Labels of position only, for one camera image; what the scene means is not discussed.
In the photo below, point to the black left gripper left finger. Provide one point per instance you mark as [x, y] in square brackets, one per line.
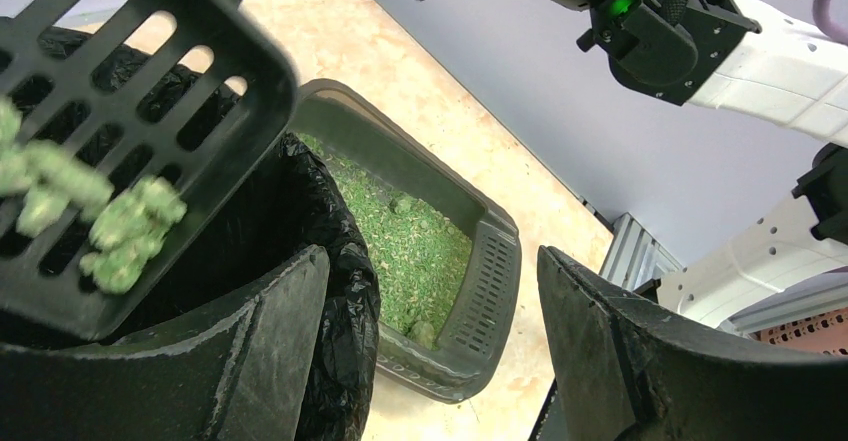
[233, 369]

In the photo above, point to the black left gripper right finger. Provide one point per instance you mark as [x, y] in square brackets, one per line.
[629, 369]

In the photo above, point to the black bag lined bin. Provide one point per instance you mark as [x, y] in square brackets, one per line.
[287, 204]

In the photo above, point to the green litter clumps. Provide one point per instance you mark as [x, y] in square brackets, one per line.
[128, 229]

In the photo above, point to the black litter scoop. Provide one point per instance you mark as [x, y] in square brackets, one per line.
[215, 135]

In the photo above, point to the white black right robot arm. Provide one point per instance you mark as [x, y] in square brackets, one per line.
[749, 57]

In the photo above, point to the dark grey litter box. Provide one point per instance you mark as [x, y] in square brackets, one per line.
[474, 336]

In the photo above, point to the green cat litter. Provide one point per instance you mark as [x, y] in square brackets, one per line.
[419, 255]

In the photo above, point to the aluminium rail frame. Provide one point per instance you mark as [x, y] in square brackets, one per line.
[777, 252]

